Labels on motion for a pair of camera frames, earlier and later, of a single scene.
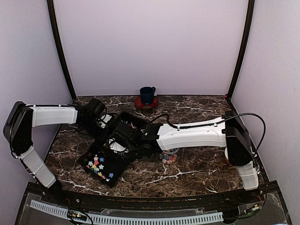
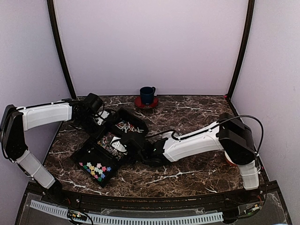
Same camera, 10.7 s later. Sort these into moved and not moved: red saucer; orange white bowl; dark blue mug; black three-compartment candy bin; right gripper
Moved: black three-compartment candy bin; right gripper
Not moved: dark blue mug; orange white bowl; red saucer
